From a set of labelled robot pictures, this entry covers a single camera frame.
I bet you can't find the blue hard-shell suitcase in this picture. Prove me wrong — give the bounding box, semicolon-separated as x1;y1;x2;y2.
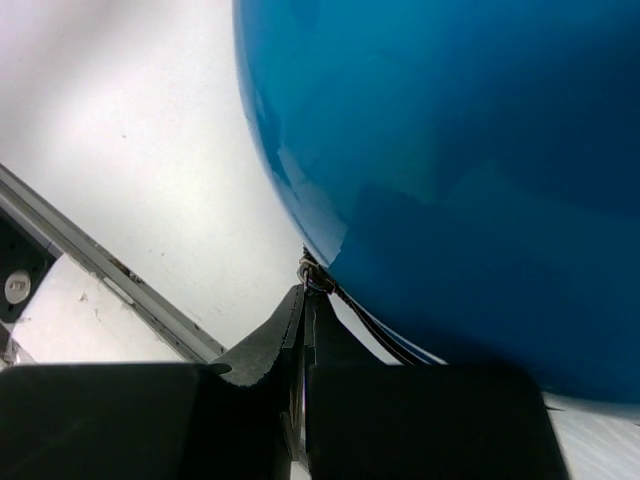
233;1;639;419

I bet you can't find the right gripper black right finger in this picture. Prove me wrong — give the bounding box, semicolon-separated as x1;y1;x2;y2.
305;294;569;479

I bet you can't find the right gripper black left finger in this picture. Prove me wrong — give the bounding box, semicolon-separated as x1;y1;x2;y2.
1;285;305;479

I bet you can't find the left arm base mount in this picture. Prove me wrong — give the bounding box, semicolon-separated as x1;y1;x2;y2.
1;212;57;324

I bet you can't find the silver zipper pull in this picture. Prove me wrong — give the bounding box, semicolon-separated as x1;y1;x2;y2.
297;255;336;295

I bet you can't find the aluminium rail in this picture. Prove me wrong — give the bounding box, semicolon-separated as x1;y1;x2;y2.
1;167;226;363

